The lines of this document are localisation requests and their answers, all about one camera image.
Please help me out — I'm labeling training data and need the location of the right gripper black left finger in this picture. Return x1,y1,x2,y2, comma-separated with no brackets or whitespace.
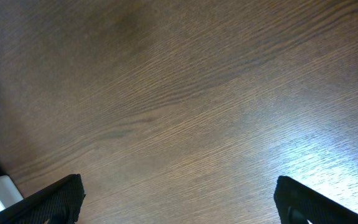
0,174,86,224

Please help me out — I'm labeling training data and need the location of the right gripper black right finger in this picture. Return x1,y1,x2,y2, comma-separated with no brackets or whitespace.
273,176,358,224

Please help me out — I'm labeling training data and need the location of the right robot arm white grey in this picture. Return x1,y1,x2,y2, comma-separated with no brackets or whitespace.
0,174,358,224

